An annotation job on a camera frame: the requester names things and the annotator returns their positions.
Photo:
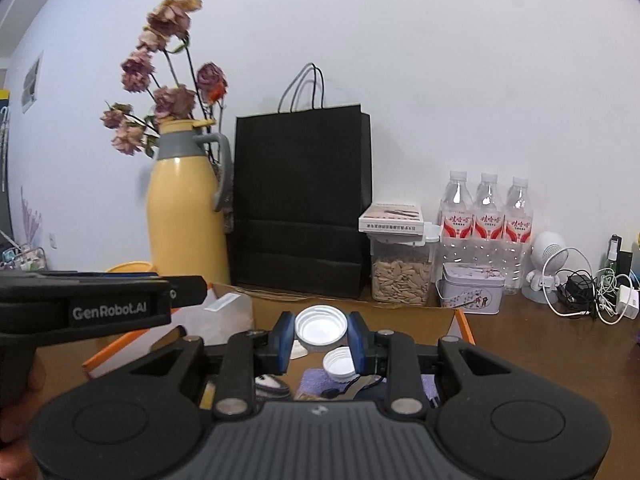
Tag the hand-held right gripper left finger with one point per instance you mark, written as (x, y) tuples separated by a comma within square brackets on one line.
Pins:
[(282, 342)]

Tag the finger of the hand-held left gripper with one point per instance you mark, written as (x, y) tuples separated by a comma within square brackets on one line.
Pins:
[(190, 290)]

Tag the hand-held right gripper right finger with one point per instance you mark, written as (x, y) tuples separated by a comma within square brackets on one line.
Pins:
[(359, 342)]

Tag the white plastic lid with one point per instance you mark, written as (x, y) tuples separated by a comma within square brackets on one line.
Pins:
[(320, 330), (339, 362)]

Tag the clear cotton swab container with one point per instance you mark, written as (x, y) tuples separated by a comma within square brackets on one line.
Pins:
[(220, 320)]

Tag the orange red cardboard box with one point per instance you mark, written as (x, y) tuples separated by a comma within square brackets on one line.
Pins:
[(400, 325)]

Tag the purple knit pouch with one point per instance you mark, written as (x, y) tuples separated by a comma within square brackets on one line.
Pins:
[(315, 385)]

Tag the yellow white plush toy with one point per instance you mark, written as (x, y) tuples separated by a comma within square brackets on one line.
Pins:
[(207, 395)]

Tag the person's left hand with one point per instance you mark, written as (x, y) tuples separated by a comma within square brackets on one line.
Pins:
[(36, 380)]

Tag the yellow thermos jug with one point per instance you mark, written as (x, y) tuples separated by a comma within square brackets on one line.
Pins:
[(185, 220)]

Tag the clear jar of seeds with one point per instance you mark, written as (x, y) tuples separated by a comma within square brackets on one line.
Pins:
[(400, 275)]

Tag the pale printed tin box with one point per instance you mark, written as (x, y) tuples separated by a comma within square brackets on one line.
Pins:
[(470, 290)]

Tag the white flat carton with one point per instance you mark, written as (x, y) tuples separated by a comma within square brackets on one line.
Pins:
[(391, 217)]

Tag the black paper bag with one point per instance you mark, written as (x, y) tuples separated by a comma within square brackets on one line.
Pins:
[(300, 185)]

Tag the clear water bottle red label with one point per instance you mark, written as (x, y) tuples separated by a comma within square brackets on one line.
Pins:
[(456, 220), (489, 222), (518, 227)]

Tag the dried pink rose bouquet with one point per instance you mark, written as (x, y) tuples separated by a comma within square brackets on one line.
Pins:
[(172, 100)]

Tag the white robot-shaped gadget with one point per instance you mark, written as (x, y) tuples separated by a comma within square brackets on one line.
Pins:
[(547, 260)]

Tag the black power adapter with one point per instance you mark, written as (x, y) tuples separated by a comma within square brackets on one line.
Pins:
[(577, 287)]

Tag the white charger plug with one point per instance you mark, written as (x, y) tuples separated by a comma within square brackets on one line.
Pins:
[(630, 302)]

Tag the white wall socket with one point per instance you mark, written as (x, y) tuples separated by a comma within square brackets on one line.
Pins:
[(53, 241)]

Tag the purple flower wall decal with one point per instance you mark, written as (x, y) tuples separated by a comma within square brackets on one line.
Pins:
[(31, 217)]

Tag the framed wall picture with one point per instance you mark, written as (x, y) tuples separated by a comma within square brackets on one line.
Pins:
[(32, 82)]

